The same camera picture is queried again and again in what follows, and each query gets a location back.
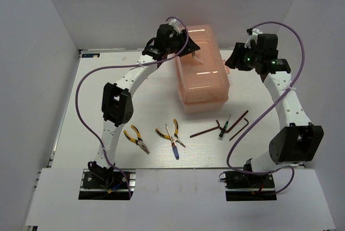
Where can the yellow pliers right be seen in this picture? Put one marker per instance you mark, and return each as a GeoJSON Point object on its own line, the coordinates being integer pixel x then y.
{"type": "Point", "coordinates": [175, 137]}

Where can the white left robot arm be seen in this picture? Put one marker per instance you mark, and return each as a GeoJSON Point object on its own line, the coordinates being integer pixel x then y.
{"type": "Point", "coordinates": [117, 105]}

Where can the pink plastic toolbox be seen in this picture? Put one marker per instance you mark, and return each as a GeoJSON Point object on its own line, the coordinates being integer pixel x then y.
{"type": "Point", "coordinates": [202, 77]}

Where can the red blue handled screwdriver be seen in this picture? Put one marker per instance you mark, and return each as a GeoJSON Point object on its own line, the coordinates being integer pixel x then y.
{"type": "Point", "coordinates": [173, 144]}

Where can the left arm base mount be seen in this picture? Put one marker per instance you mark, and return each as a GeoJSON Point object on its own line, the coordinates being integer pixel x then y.
{"type": "Point", "coordinates": [113, 189]}

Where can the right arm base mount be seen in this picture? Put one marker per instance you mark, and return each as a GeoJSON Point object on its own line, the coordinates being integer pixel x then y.
{"type": "Point", "coordinates": [245, 187]}

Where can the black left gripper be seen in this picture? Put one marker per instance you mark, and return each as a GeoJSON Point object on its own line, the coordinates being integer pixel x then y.
{"type": "Point", "coordinates": [191, 47]}

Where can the brown hex key left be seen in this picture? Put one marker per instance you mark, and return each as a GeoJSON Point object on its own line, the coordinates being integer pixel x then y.
{"type": "Point", "coordinates": [206, 131]}

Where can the green black precision screwdriver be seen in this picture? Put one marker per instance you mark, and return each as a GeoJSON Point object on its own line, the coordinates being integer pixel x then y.
{"type": "Point", "coordinates": [223, 130]}

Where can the yellow needle-nose pliers left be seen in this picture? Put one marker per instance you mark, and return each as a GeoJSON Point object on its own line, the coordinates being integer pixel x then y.
{"type": "Point", "coordinates": [138, 140]}

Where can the brown hex key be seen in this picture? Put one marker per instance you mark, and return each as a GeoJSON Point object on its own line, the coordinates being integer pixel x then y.
{"type": "Point", "coordinates": [237, 121]}
{"type": "Point", "coordinates": [238, 132]}
{"type": "Point", "coordinates": [206, 131]}

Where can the brown hex key right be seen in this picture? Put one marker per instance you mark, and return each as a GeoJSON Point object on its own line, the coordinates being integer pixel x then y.
{"type": "Point", "coordinates": [238, 132]}

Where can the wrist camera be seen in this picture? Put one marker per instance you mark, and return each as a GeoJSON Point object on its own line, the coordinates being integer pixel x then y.
{"type": "Point", "coordinates": [175, 23]}
{"type": "Point", "coordinates": [253, 35]}

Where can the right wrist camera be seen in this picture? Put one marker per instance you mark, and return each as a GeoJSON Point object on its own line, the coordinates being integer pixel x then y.
{"type": "Point", "coordinates": [253, 35]}

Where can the brown hex key middle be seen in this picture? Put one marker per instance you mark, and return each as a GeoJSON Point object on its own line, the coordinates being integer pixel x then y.
{"type": "Point", "coordinates": [237, 121]}

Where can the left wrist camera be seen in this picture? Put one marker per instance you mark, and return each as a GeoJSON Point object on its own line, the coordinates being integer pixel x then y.
{"type": "Point", "coordinates": [175, 23]}

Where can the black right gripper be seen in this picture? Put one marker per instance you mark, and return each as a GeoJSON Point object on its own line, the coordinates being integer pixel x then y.
{"type": "Point", "coordinates": [235, 61]}

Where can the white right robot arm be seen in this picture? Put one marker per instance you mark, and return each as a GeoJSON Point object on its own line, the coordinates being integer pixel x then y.
{"type": "Point", "coordinates": [263, 164]}

